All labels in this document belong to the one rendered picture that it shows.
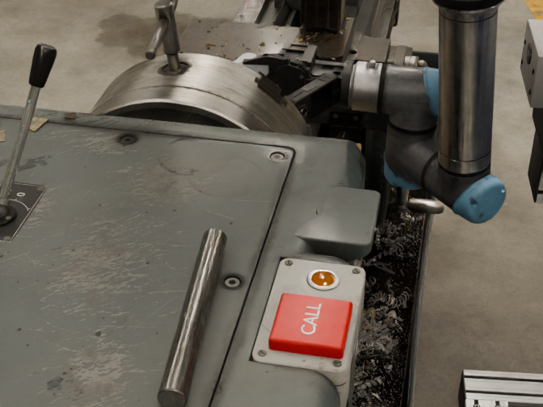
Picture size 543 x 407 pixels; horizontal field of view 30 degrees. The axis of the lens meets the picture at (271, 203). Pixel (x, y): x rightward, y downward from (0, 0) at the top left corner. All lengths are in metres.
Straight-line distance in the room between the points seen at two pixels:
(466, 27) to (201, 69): 0.34
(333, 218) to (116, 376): 0.27
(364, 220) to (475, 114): 0.48
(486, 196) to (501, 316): 1.36
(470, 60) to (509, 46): 2.86
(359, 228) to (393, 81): 0.59
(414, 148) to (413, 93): 0.09
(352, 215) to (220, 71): 0.36
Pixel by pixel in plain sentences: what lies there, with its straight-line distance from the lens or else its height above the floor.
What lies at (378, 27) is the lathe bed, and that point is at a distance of 2.27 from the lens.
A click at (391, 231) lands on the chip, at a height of 0.55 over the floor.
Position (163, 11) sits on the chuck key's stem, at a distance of 1.22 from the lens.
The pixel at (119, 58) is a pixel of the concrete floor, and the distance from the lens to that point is 4.05.
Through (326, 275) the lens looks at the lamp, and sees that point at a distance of 0.88.
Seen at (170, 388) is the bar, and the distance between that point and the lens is 0.76.
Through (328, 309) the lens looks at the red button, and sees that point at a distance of 0.83.
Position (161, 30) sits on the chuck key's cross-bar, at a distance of 1.19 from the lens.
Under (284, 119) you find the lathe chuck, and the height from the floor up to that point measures 1.18.
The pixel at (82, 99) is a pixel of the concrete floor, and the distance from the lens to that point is 3.78.
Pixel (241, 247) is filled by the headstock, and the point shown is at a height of 1.25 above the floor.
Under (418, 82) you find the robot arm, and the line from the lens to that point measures 1.51.
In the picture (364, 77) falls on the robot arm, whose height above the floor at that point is 1.11.
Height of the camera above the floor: 1.81
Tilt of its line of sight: 35 degrees down
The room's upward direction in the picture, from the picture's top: straight up
